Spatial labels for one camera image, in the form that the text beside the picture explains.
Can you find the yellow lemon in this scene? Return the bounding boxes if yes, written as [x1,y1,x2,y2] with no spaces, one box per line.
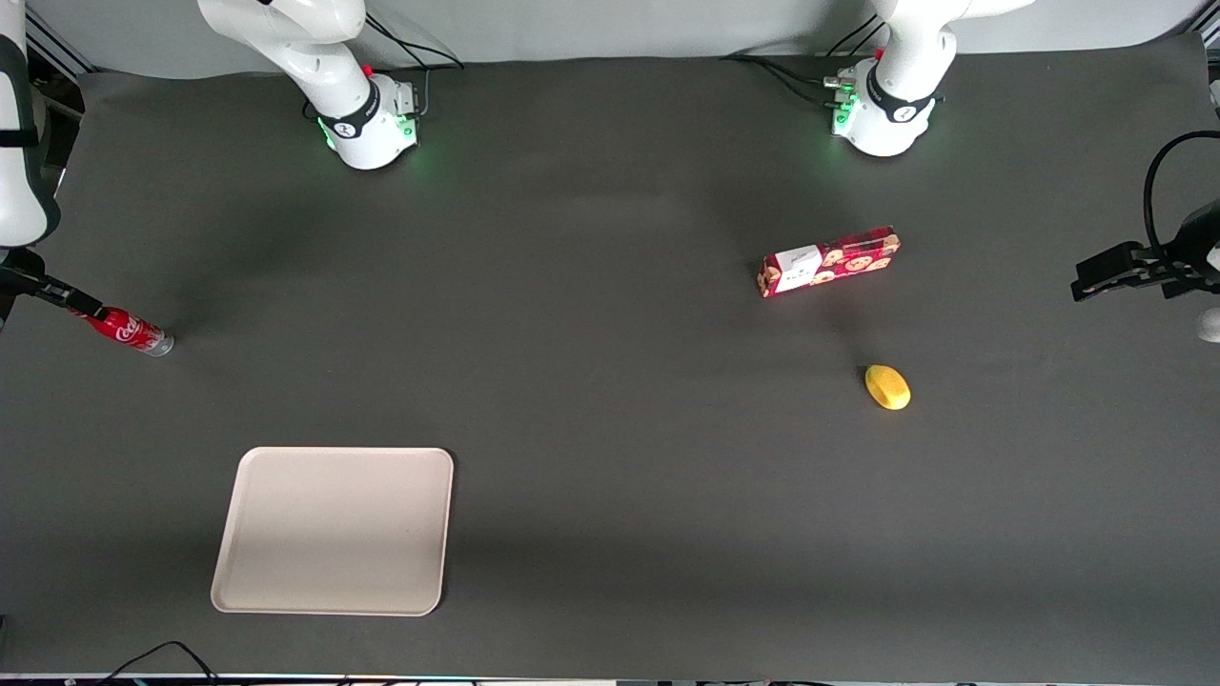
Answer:
[864,364,912,412]

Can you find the black arm base cables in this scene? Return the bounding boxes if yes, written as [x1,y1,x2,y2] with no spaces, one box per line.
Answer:
[303,17,466,123]
[722,13,889,108]

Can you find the red cookie box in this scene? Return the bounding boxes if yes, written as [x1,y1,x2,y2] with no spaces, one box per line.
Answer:
[757,225,902,299]

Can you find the black right arm base cables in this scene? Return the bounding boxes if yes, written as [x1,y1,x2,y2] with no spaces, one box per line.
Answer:
[303,17,466,123]

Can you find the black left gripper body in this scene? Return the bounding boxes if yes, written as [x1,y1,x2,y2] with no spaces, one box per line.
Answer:
[1155,198,1220,298]

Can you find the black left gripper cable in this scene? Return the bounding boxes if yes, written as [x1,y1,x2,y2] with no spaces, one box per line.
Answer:
[1143,131,1220,256]

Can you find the black left arm base cables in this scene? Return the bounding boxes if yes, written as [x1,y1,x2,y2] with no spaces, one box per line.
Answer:
[722,13,889,108]

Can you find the aluminium frame rail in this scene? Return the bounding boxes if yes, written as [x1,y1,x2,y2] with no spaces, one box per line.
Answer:
[29,17,98,79]

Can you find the beige plastic tray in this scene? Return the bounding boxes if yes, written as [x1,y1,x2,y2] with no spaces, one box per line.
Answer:
[211,447,456,617]

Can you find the red cola can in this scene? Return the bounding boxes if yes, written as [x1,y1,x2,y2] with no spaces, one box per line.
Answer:
[86,306,176,358]

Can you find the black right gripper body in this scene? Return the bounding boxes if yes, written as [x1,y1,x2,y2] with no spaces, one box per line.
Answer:
[0,246,47,331]

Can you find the black cable at table edge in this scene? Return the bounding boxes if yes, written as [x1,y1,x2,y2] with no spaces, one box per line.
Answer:
[95,640,222,686]

